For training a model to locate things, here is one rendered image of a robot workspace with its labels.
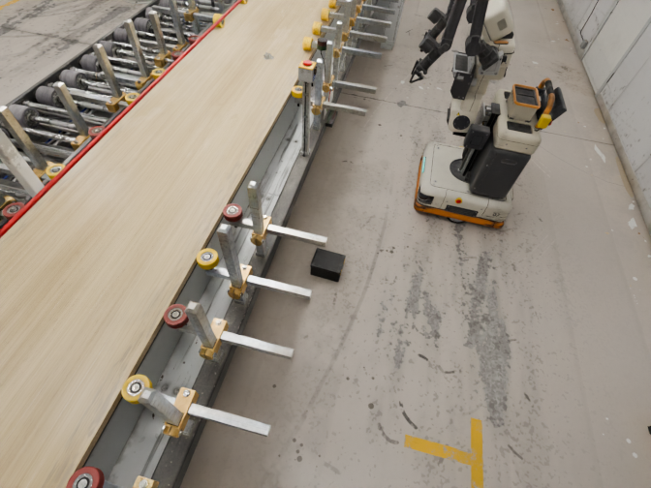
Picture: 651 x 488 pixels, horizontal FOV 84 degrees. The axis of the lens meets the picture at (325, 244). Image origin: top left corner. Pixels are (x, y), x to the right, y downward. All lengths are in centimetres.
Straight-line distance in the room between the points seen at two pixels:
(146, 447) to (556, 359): 222
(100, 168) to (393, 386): 185
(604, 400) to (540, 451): 54
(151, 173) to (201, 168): 22
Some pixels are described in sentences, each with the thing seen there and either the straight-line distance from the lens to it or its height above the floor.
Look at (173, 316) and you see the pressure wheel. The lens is 136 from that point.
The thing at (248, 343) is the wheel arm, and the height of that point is 83.
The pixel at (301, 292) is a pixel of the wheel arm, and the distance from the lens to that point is 143.
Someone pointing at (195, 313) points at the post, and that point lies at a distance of 112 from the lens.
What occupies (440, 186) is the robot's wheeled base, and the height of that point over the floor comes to 28.
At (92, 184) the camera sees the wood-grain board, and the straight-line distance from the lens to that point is 190.
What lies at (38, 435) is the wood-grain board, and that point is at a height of 90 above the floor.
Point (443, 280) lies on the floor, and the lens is 262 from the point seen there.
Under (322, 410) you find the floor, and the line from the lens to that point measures 212.
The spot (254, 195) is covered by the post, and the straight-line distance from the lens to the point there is 138.
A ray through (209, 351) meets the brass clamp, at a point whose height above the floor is 83.
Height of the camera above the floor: 207
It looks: 53 degrees down
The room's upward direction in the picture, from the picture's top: 6 degrees clockwise
